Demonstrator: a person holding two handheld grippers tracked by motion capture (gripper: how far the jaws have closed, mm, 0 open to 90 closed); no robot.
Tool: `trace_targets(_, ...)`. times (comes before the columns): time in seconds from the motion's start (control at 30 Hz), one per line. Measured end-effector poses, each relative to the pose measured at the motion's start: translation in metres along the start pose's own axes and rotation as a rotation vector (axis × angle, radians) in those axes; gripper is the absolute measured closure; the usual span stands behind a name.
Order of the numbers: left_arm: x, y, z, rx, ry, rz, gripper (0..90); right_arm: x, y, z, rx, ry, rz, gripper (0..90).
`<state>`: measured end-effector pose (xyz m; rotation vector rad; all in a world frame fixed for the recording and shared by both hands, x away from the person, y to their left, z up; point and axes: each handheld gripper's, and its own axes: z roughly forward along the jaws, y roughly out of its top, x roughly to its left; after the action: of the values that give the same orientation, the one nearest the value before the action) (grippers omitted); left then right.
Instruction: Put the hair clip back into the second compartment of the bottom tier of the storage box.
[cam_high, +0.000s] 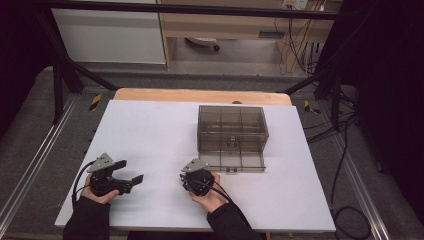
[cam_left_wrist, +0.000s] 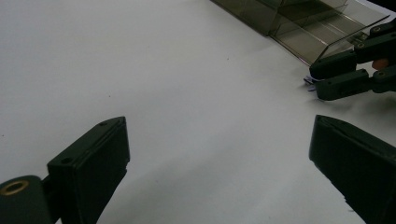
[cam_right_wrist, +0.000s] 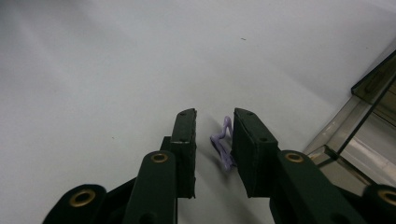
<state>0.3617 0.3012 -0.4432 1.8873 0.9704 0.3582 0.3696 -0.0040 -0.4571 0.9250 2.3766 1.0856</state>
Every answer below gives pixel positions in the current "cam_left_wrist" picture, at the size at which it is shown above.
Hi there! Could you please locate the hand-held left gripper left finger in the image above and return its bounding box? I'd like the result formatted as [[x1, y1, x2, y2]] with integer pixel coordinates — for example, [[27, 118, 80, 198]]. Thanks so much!
[[46, 116, 131, 224]]

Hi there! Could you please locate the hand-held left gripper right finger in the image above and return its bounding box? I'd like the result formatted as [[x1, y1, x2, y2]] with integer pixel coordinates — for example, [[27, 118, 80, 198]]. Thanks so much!
[[308, 114, 396, 224]]

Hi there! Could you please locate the small purple star ornament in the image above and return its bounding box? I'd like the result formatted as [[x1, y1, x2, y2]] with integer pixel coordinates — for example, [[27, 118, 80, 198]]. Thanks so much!
[[303, 75, 325, 93]]

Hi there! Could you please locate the smoky clear drawer box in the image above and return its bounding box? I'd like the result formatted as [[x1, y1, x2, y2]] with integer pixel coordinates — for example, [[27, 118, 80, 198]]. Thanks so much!
[[211, 0, 391, 67]]

